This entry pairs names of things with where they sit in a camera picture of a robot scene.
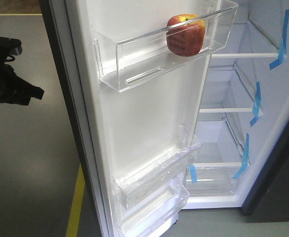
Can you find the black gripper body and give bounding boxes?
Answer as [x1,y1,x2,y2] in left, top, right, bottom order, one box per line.
[0,62,18,104]

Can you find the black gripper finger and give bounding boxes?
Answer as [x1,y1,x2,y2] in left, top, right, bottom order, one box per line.
[12,73,44,106]

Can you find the white refrigerator door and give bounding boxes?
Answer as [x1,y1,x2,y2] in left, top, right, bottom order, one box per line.
[40,0,219,237]

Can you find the red yellow apple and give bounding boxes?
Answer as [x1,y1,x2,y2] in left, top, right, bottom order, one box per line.
[166,20,206,57]

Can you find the dark grey refrigerator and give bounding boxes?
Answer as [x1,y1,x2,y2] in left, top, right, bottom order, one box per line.
[185,0,289,212]

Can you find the upper clear door bin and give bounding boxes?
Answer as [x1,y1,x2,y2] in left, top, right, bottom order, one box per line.
[93,0,238,92]

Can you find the clear door bin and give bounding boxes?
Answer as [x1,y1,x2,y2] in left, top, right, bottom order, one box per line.
[93,0,238,92]
[118,178,190,237]
[112,125,202,210]

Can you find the middle clear door bin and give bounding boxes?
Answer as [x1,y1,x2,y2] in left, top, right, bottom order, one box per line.
[112,125,202,210]

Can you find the lower clear door bin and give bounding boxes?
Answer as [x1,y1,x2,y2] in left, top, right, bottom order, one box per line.
[118,178,190,237]

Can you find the clear crisper drawer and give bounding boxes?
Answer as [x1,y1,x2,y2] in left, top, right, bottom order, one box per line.
[186,164,239,197]

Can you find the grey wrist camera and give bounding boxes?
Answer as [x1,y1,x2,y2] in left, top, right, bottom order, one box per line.
[0,37,22,57]

